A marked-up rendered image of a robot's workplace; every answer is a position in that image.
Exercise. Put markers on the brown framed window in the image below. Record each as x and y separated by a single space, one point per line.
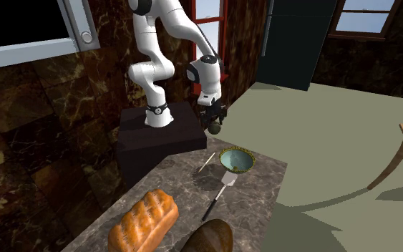
360 19

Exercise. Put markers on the red framed window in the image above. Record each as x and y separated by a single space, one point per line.
210 31

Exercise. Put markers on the black refrigerator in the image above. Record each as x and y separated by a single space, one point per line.
292 42

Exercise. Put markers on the dark robot stand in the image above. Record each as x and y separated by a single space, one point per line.
162 139

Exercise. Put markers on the golden bread loaf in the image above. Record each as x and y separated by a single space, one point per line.
143 223

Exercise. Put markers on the grey framed dark window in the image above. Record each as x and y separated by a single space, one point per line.
30 35

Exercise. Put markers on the thin wooden stick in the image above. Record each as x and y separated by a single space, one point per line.
206 162

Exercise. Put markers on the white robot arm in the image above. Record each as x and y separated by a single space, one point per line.
159 66

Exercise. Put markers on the dark brown bread loaf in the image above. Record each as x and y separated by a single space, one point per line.
210 237

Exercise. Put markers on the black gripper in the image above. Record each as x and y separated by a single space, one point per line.
212 112

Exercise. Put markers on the blue bowl with gold rim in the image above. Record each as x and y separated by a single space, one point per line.
236 160

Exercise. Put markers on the dark green round fruit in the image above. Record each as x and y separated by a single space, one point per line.
214 128

